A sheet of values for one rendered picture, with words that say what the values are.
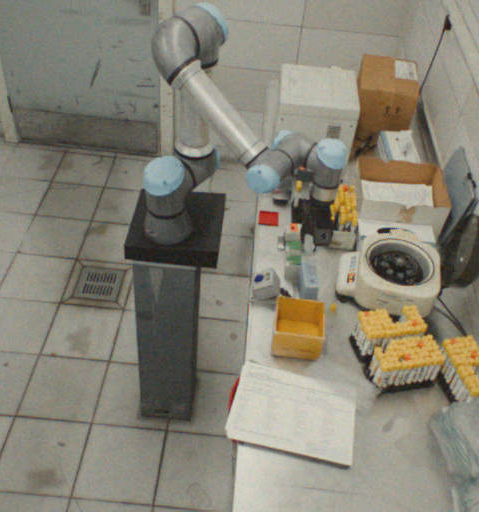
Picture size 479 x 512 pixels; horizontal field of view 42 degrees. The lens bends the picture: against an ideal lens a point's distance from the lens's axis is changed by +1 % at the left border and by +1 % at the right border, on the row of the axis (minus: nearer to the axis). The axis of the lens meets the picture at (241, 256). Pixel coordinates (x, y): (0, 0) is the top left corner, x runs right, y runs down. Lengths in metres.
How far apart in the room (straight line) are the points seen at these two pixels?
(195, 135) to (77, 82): 1.99
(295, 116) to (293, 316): 0.75
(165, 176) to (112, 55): 1.89
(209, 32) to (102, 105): 2.18
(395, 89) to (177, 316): 1.25
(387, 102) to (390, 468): 1.50
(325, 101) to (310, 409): 1.07
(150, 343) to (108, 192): 1.57
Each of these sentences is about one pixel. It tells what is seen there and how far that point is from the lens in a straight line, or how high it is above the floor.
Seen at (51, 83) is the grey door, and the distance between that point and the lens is 3.78.
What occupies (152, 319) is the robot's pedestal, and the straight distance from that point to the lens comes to 2.10.
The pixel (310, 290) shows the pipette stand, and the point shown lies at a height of 0.96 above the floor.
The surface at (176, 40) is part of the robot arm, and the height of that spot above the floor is 1.56.
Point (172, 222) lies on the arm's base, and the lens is 1.84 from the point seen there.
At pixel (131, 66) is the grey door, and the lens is 3.59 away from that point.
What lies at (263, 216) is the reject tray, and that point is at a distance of 2.10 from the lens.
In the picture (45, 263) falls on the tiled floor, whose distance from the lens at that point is 3.22.
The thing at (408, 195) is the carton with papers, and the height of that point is 0.94.
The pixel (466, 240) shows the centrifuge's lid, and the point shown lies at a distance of 1.93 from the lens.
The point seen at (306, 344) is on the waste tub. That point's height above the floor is 0.94.
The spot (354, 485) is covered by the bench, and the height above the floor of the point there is 0.87.
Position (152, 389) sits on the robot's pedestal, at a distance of 2.43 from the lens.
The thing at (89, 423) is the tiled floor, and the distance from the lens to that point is 2.61.
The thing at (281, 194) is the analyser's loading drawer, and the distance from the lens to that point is 2.14.
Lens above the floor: 2.22
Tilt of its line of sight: 44 degrees down
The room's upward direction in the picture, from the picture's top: 6 degrees clockwise
